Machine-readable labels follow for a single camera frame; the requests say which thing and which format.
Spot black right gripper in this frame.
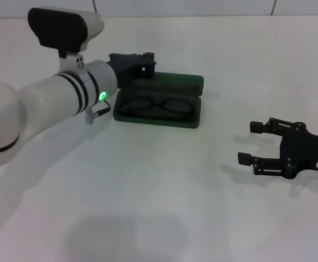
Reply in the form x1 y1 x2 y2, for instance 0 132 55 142
238 117 318 180

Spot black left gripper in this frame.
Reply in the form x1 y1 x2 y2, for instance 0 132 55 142
107 51 156 90

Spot green glasses case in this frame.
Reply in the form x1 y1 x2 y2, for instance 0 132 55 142
113 71 205 129

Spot black glasses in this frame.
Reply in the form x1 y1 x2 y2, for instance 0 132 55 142
120 97 194 120

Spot left gripper cable with plugs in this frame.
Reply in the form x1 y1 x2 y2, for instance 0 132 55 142
85 99 111 125

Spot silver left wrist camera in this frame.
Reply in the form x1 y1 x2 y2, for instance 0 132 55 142
27 7 105 59

